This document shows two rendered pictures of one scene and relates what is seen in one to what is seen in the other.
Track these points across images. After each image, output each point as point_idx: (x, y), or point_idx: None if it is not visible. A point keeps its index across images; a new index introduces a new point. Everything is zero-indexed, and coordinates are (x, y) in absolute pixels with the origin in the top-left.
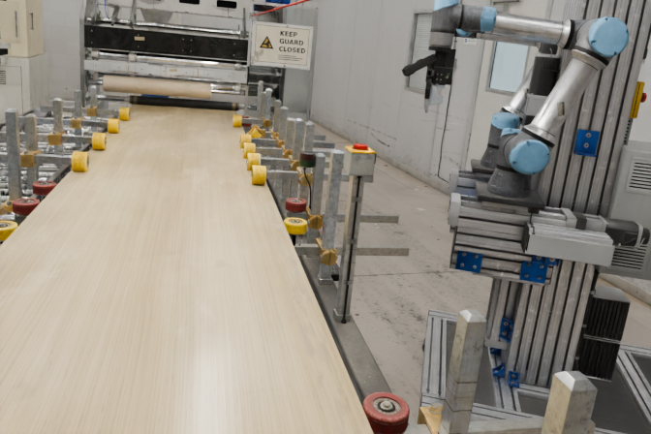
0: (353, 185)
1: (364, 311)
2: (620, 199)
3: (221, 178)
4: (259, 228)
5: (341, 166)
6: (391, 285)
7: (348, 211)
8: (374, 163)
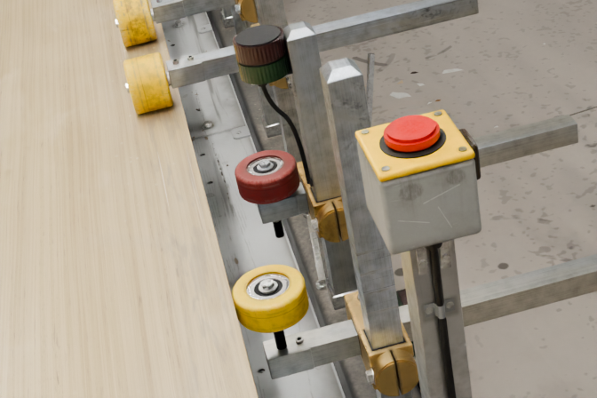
0: (416, 272)
1: (519, 250)
2: None
3: (54, 110)
4: (158, 356)
5: (365, 113)
6: (571, 151)
7: (419, 345)
8: (477, 179)
